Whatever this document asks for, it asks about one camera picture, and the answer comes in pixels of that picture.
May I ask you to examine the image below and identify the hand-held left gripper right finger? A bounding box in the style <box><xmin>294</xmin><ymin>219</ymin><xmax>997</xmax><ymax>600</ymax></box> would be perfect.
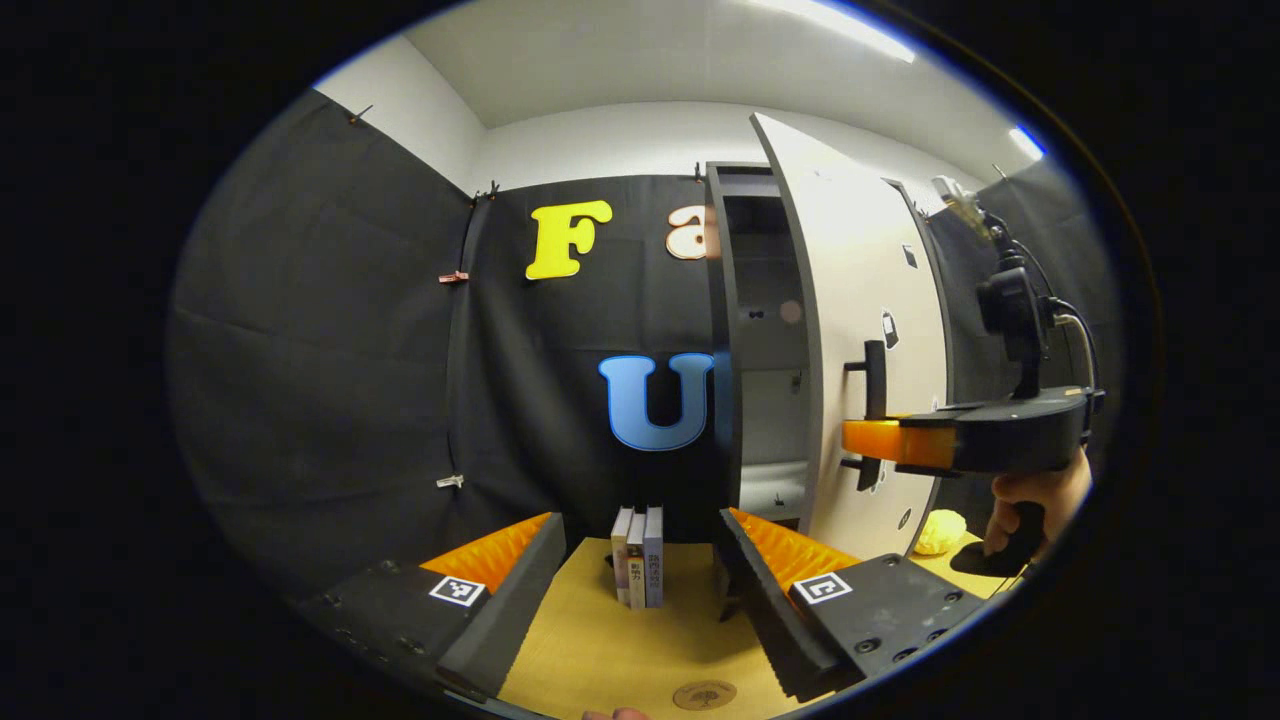
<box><xmin>717</xmin><ymin>507</ymin><xmax>986</xmax><ymax>703</ymax></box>

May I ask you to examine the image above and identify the tan spine book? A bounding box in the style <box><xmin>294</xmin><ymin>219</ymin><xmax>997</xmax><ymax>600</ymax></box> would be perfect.
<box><xmin>626</xmin><ymin>512</ymin><xmax>648</xmax><ymax>609</ymax></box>

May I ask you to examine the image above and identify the grey blue book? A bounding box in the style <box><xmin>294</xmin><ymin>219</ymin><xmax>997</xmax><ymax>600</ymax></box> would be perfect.
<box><xmin>643</xmin><ymin>505</ymin><xmax>666</xmax><ymax>609</ymax></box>

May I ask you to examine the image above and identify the black backdrop cloth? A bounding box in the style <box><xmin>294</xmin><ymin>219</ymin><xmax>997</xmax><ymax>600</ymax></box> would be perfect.
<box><xmin>165</xmin><ymin>88</ymin><xmax>1121</xmax><ymax>601</ymax></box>

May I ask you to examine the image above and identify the dark grey cabinet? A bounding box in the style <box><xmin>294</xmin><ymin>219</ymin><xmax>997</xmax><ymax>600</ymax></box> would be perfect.
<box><xmin>705</xmin><ymin>160</ymin><xmax>956</xmax><ymax>536</ymax></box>

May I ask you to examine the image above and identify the black cabinet door handle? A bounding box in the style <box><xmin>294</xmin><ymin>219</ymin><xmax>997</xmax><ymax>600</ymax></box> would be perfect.
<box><xmin>843</xmin><ymin>340</ymin><xmax>889</xmax><ymax>493</ymax></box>

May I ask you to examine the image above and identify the beige cabinet door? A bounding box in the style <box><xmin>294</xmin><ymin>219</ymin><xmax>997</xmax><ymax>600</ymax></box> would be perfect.
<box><xmin>750</xmin><ymin>112</ymin><xmax>947</xmax><ymax>561</ymax></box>

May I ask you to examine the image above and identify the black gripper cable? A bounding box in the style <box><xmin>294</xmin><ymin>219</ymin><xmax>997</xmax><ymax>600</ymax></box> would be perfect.
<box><xmin>1035</xmin><ymin>240</ymin><xmax>1101</xmax><ymax>396</ymax></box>

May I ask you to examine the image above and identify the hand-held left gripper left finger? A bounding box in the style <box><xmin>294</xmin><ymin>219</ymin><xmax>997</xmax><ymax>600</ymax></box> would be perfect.
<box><xmin>295</xmin><ymin>512</ymin><xmax>568</xmax><ymax>703</ymax></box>

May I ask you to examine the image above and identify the round wooden coaster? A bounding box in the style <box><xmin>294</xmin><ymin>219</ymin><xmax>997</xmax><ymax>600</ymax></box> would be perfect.
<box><xmin>672</xmin><ymin>680</ymin><xmax>739</xmax><ymax>712</ymax></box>

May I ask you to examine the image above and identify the yellow lumpy sponge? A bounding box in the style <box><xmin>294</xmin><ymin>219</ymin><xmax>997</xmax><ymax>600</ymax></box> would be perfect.
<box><xmin>915</xmin><ymin>509</ymin><xmax>969</xmax><ymax>557</ymax></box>

